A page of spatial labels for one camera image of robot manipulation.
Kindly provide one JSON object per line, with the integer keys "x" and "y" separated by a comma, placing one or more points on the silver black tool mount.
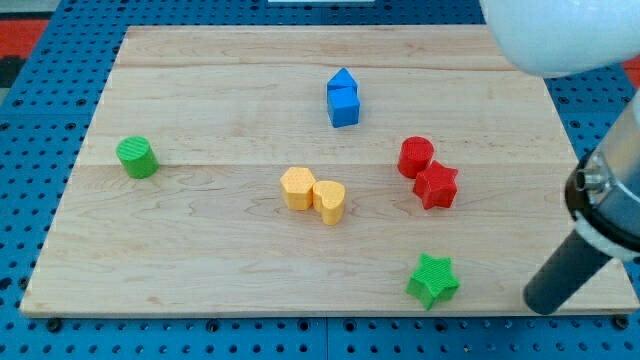
{"x": 608, "y": 182}

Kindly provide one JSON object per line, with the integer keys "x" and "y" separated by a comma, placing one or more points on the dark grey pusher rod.
{"x": 570, "y": 266}

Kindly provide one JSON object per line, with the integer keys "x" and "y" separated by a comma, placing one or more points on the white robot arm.
{"x": 556, "y": 38}

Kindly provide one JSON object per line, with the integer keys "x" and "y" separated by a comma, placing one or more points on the green star block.
{"x": 432, "y": 281}

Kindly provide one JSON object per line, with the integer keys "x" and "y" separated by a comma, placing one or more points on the red star block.
{"x": 436, "y": 186}

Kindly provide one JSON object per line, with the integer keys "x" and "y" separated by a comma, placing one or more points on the red cylinder block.
{"x": 416, "y": 154}

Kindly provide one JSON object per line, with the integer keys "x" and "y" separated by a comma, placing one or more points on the yellow heart block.
{"x": 329, "y": 201}

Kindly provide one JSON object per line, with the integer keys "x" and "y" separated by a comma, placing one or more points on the blue cube block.
{"x": 343, "y": 107}

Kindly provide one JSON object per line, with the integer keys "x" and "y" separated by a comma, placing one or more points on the blue triangle block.
{"x": 342, "y": 79}

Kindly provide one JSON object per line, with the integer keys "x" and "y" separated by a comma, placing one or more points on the yellow hexagon block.
{"x": 297, "y": 188}

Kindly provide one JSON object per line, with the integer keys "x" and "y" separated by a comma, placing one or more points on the wooden board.
{"x": 228, "y": 109}

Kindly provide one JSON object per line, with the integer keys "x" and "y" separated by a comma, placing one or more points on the green cylinder block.
{"x": 137, "y": 157}

